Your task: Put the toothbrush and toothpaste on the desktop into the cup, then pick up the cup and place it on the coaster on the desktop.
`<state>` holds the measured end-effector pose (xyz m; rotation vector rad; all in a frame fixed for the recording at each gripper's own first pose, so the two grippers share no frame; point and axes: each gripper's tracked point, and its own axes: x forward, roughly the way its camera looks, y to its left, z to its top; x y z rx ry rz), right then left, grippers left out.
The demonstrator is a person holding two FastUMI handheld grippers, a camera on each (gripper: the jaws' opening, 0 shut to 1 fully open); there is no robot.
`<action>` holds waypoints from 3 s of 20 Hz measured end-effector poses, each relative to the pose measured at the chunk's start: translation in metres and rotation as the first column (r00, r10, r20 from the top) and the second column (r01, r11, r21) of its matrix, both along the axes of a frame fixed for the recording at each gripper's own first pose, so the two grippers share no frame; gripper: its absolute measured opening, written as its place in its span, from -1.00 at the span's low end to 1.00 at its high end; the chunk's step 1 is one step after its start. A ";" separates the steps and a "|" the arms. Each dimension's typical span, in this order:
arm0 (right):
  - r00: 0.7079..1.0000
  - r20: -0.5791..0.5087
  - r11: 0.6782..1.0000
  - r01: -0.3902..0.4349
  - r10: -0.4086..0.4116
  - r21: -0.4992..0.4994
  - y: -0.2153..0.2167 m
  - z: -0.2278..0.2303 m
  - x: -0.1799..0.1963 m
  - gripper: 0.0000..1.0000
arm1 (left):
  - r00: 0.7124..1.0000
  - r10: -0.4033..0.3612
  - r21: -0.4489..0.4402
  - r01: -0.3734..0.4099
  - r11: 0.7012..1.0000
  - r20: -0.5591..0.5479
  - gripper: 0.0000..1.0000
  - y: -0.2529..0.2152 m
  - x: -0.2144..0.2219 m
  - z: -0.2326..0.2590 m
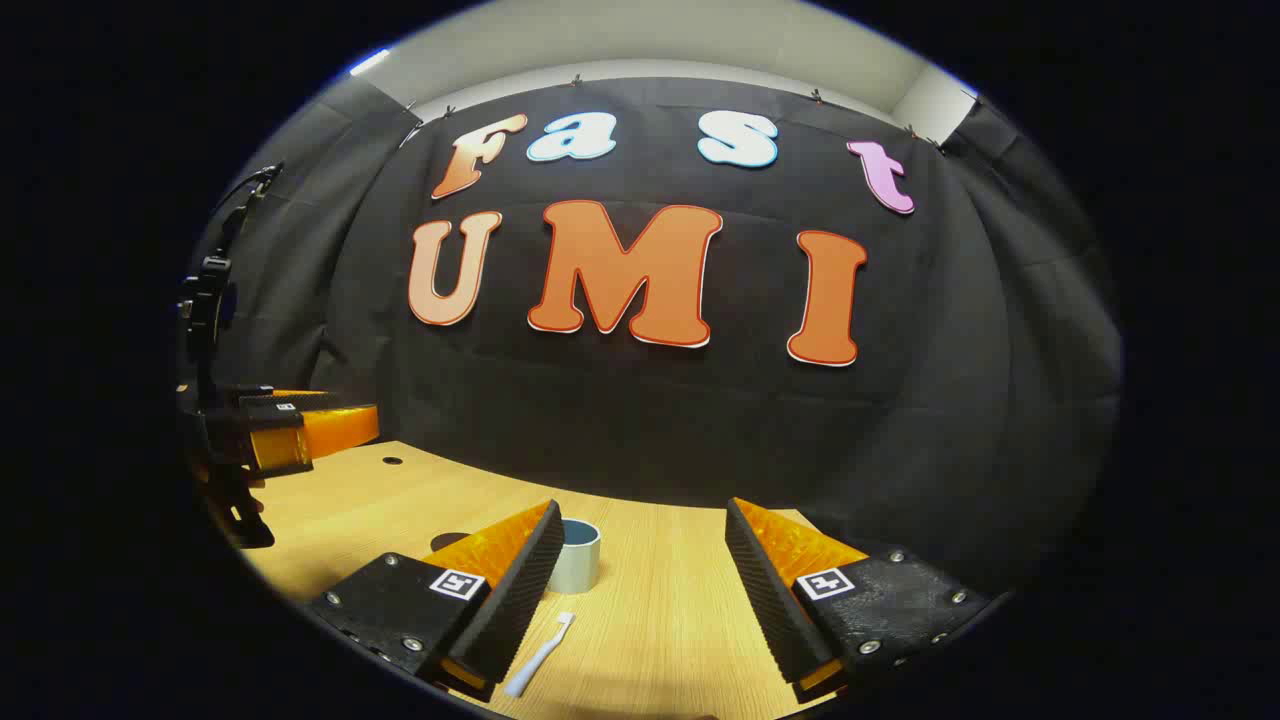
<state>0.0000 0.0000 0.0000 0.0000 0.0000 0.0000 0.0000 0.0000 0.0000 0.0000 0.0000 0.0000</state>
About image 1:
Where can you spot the dark round coaster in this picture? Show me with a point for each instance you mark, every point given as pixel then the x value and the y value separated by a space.
pixel 448 541

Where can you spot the wooden desktop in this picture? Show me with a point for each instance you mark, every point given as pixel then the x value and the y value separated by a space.
pixel 660 600

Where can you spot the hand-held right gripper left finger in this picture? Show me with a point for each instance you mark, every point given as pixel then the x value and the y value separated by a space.
pixel 525 590

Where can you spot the black backdrop cloth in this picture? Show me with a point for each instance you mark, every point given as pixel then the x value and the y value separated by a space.
pixel 620 430

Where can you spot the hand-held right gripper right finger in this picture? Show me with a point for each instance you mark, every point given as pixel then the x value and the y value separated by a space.
pixel 765 600

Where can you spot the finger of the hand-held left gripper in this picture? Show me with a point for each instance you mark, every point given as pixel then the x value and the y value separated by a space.
pixel 330 430
pixel 285 400

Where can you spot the white toothbrush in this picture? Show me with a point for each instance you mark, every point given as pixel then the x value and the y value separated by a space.
pixel 535 662

